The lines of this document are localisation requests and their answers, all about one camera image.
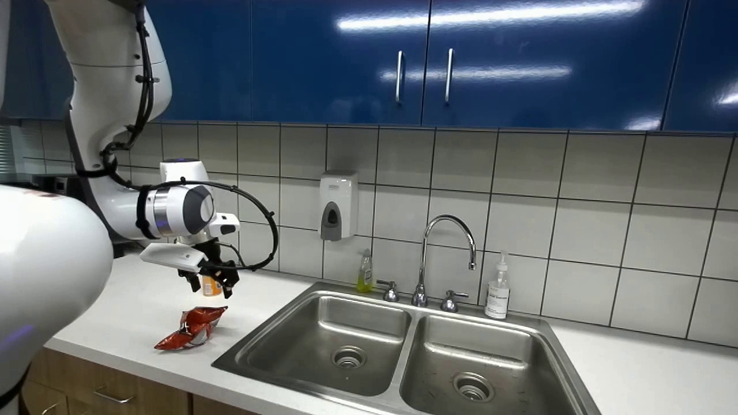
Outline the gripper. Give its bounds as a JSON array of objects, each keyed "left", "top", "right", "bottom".
[{"left": 178, "top": 237, "right": 240, "bottom": 299}]

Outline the red snack bag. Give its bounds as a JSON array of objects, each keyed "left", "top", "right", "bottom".
[{"left": 154, "top": 305, "right": 228, "bottom": 352}]

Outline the steel double sink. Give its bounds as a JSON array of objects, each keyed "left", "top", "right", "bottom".
[{"left": 211, "top": 281, "right": 602, "bottom": 415}]

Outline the wooden cabinet door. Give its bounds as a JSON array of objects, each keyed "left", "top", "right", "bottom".
[{"left": 192, "top": 394, "right": 261, "bottom": 415}]

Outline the wooden drawer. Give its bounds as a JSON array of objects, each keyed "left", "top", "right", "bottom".
[
  {"left": 19, "top": 379, "right": 70, "bottom": 415},
  {"left": 35, "top": 347, "right": 192, "bottom": 415}
]

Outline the yellow dish soap bottle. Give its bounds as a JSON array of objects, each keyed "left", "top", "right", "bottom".
[{"left": 356, "top": 248, "right": 375, "bottom": 294}]

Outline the chrome tap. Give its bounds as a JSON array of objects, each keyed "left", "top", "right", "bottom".
[{"left": 411, "top": 214, "right": 478, "bottom": 308}]

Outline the blue cabinet door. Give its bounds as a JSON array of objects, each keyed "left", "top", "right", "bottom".
[
  {"left": 421, "top": 0, "right": 690, "bottom": 133},
  {"left": 250, "top": 0, "right": 432, "bottom": 127},
  {"left": 0, "top": 0, "right": 73, "bottom": 121},
  {"left": 661, "top": 0, "right": 738, "bottom": 135},
  {"left": 143, "top": 0, "right": 253, "bottom": 123}
]

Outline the clear pump soap bottle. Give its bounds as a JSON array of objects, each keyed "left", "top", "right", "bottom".
[{"left": 484, "top": 251, "right": 511, "bottom": 320}]

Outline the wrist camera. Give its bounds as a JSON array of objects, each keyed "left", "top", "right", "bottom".
[{"left": 140, "top": 243, "right": 208, "bottom": 273}]

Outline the white wall soap dispenser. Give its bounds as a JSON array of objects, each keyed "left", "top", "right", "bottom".
[{"left": 319, "top": 172, "right": 359, "bottom": 242}]

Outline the blue wall cabinet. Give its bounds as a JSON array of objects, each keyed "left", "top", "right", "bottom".
[{"left": 0, "top": 0, "right": 738, "bottom": 135}]

